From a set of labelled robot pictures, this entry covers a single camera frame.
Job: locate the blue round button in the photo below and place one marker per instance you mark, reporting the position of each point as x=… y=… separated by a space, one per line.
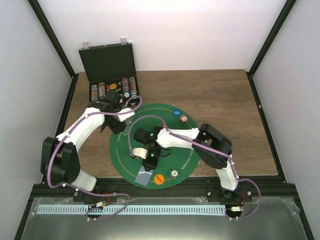
x=176 y=112

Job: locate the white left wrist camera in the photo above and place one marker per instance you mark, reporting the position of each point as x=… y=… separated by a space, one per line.
x=125 y=115

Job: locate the dealt card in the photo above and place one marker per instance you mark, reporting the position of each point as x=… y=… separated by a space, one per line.
x=143 y=176

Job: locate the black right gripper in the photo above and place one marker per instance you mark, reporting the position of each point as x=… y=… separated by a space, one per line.
x=152 y=165

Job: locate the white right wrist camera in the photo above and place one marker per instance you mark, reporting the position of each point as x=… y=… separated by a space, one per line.
x=139 y=152

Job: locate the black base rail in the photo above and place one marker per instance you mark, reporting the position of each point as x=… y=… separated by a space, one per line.
x=192 y=187

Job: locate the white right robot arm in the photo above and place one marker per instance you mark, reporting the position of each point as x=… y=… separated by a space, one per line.
x=214 y=148

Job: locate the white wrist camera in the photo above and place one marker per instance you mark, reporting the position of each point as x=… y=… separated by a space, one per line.
x=125 y=115
x=139 y=152

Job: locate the purple green chip row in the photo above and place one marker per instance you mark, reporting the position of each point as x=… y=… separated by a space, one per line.
x=125 y=88

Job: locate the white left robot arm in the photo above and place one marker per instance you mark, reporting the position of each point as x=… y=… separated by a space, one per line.
x=59 y=158

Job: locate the orange big blind button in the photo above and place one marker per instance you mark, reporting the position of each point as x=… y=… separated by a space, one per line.
x=112 y=86

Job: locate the brown green chip row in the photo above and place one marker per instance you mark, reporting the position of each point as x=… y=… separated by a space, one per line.
x=132 y=86

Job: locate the black enclosure frame post right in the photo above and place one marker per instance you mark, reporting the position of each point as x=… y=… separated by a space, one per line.
x=279 y=22

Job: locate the black poker set case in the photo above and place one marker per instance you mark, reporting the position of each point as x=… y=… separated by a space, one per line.
x=109 y=64

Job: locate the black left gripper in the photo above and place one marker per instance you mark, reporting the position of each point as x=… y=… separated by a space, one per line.
x=116 y=130

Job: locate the black enclosure frame post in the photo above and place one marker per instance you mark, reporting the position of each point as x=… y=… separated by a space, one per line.
x=43 y=20
x=279 y=22

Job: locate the black enclosure frame post left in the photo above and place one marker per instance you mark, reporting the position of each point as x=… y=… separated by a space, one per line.
x=43 y=20

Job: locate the light blue slotted ruler strip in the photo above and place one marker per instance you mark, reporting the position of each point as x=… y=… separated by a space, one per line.
x=69 y=209

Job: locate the leftmost multicolour chip row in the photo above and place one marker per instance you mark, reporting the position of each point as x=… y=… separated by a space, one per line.
x=94 y=94

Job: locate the orange small blind button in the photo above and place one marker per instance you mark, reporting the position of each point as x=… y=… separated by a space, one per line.
x=159 y=179

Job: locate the round green poker mat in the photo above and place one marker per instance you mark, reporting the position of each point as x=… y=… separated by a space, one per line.
x=182 y=159

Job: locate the orange blue chip row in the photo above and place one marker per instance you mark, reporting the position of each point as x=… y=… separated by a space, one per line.
x=101 y=90

